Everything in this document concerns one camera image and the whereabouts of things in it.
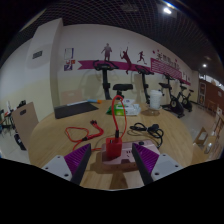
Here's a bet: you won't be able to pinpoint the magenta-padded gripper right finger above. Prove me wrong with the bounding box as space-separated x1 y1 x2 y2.
131 142 181 186

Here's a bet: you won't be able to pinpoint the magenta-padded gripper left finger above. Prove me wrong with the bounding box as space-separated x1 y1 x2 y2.
41 143 93 186

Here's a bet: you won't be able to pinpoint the red charger block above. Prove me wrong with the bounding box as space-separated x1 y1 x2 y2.
105 136 123 160

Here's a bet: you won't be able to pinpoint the red charging cable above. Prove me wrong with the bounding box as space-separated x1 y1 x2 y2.
111 94 128 139

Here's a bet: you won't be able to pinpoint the round brown coaster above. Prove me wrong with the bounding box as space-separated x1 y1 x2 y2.
141 108 161 117

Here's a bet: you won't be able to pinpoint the black flat mat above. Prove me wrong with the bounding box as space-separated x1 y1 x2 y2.
54 101 100 120

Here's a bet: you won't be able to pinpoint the white plastic cup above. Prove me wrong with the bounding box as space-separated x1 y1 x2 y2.
148 89 163 110

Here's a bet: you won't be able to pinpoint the black exercise bike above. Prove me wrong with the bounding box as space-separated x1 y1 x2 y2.
92 59 134 101
178 79 195 113
134 64 155 105
158 73 186 119

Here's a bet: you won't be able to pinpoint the blue and orange pen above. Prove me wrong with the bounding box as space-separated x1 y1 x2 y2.
87 98 104 104

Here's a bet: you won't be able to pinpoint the light wooden chair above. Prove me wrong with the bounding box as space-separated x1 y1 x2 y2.
59 88 84 107
11 101 40 151

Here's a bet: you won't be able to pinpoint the orange-red loose cable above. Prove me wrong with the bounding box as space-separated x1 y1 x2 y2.
64 119 105 151

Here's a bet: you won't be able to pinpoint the black power cable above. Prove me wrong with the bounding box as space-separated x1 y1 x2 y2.
129 122 165 149

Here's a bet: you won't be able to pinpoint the wall poster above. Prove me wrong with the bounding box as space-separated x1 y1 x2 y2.
63 47 76 72

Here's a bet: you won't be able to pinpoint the dark wall sign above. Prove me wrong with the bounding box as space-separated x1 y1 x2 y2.
32 49 44 60

